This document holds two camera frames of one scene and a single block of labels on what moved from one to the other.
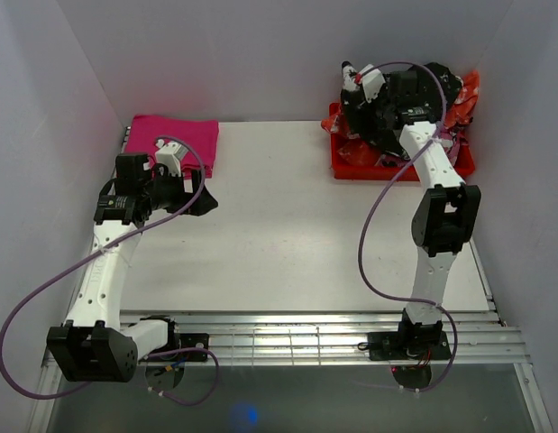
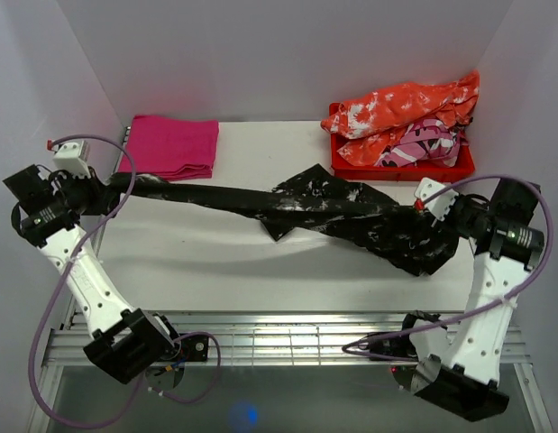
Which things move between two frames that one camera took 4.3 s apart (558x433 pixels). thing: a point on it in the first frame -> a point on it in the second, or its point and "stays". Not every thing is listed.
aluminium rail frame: (257, 339) stays
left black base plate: (182, 341) stays
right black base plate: (408, 345) stays
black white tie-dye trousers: (438, 87) -> (309, 197)
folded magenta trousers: (198, 137) stays
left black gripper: (161, 173) -> (100, 194)
